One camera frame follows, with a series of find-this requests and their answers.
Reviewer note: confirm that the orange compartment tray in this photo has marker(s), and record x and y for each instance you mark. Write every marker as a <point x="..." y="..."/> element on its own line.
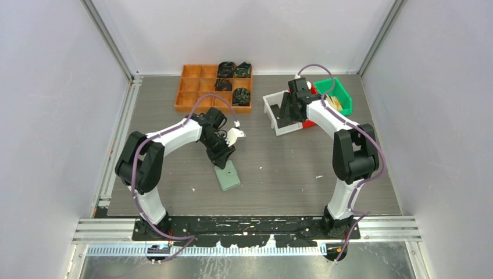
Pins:
<point x="196" y="90"/>

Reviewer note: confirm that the tan items in green bin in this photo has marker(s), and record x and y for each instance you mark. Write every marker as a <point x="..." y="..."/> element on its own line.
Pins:
<point x="334" y="103"/>

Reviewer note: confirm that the black item in white bin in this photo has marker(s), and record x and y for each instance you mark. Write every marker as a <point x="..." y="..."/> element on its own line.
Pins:
<point x="284" y="121"/>

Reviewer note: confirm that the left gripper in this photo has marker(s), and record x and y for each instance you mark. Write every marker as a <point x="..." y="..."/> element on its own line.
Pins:
<point x="220" y="157"/>

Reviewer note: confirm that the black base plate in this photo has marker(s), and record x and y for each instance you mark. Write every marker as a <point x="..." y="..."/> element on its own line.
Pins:
<point x="252" y="231"/>

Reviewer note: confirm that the white bin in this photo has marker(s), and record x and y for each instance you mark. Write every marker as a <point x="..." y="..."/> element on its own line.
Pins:
<point x="271" y="107"/>

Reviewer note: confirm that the black rolled item back left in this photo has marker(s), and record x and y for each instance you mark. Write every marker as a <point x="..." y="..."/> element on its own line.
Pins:
<point x="226" y="69"/>

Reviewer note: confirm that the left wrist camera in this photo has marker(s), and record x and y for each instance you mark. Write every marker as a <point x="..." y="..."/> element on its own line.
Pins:
<point x="233" y="135"/>

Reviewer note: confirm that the black rolled item middle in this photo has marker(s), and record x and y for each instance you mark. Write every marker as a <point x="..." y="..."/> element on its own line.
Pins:
<point x="223" y="84"/>

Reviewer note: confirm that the black rolled item front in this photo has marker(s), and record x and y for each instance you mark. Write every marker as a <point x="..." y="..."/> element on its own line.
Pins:
<point x="241" y="97"/>

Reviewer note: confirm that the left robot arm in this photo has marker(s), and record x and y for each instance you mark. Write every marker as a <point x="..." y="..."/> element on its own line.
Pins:
<point x="141" y="161"/>

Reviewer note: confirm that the black rolled item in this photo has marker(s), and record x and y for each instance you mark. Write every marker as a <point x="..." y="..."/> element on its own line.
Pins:
<point x="223" y="84"/>
<point x="243" y="70"/>
<point x="226" y="69"/>
<point x="241" y="97"/>

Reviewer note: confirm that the green bin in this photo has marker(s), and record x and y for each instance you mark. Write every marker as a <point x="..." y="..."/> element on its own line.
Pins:
<point x="338" y="94"/>

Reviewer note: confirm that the black rolled item back right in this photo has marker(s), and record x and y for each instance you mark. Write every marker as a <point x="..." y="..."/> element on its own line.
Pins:
<point x="243" y="70"/>

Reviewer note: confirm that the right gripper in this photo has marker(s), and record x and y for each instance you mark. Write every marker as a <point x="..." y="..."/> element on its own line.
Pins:
<point x="287" y="100"/>

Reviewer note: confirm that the red bin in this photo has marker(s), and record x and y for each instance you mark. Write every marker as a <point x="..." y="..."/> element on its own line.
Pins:
<point x="308" y="96"/>

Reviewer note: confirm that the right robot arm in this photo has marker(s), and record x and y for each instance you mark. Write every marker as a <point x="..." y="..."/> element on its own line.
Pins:
<point x="355" y="155"/>

